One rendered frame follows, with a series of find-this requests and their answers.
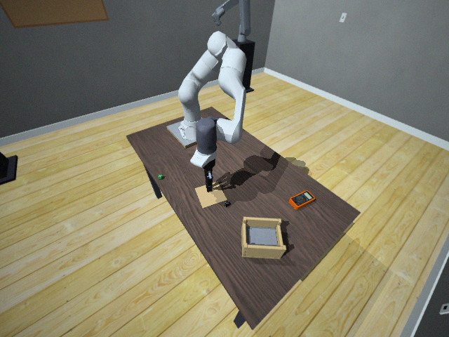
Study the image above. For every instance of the tan flat mat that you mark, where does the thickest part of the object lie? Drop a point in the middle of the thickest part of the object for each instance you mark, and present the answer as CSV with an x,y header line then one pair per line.
x,y
210,198

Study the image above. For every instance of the tan wooden crate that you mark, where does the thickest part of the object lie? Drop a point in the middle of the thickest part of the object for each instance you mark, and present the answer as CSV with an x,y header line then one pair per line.
x,y
261,238

